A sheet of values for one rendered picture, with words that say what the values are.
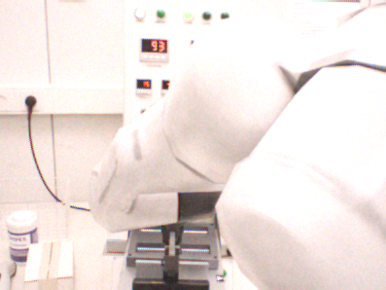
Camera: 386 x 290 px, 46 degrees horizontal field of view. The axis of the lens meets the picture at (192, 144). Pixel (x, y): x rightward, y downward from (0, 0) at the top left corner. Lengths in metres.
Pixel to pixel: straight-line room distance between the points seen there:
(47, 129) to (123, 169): 1.35
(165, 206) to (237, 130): 0.31
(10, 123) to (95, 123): 0.30
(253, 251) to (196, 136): 0.12
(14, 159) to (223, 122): 1.57
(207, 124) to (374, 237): 0.14
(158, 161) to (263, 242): 0.21
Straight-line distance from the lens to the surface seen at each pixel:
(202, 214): 0.61
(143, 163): 0.42
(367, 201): 0.21
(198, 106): 0.30
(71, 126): 1.76
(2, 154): 1.83
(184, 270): 0.98
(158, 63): 1.32
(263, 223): 0.21
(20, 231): 1.43
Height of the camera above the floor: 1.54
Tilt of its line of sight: 18 degrees down
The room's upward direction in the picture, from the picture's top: 3 degrees clockwise
